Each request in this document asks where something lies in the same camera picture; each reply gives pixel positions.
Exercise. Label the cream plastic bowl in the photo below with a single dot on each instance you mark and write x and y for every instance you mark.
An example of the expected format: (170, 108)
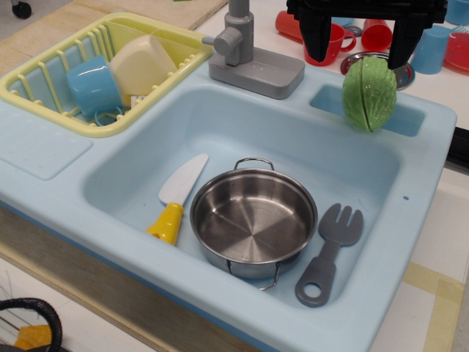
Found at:
(140, 65)

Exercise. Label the green toy squash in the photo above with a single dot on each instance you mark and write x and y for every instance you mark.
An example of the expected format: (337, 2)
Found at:
(369, 93)

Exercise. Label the blue cup in rack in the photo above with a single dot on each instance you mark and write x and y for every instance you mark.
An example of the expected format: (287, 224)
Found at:
(93, 87)

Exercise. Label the grey toy faucet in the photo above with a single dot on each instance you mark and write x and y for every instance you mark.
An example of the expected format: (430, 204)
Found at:
(238, 62)

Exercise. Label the red cup upright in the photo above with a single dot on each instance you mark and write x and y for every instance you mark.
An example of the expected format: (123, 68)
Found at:
(376, 36)

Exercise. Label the silver metal plate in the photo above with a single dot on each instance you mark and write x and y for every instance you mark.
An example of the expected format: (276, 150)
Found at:
(405, 75)

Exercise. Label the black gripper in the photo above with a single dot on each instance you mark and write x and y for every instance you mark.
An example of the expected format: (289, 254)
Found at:
(409, 16)

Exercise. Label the light blue toy sink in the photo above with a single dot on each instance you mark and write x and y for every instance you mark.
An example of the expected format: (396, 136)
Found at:
(102, 194)

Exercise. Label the black caster wheel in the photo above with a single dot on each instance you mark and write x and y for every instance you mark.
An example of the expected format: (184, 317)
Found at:
(21, 9)

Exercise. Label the yellow cloth piece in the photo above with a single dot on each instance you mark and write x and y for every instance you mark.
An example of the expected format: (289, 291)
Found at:
(30, 337)

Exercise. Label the yellow dish rack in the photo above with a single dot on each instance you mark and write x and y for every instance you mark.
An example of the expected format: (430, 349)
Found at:
(39, 85)

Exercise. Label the white yellow toy knife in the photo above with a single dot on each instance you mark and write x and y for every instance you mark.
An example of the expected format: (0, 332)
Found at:
(173, 195)

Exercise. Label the red mug with handle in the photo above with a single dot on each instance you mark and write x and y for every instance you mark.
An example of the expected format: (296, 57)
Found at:
(341, 41)

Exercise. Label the stainless steel pot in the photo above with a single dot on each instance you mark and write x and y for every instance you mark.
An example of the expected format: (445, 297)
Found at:
(254, 223)

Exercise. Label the red cup lying down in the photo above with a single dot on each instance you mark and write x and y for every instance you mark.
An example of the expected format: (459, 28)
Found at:
(287, 26)

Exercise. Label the grey toy fork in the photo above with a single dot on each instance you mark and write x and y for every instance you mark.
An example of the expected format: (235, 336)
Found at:
(339, 227)

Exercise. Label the blue cup top right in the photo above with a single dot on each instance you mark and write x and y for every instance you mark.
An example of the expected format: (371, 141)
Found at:
(458, 12)

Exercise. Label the blue cup on table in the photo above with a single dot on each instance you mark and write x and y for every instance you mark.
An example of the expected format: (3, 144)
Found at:
(431, 50)

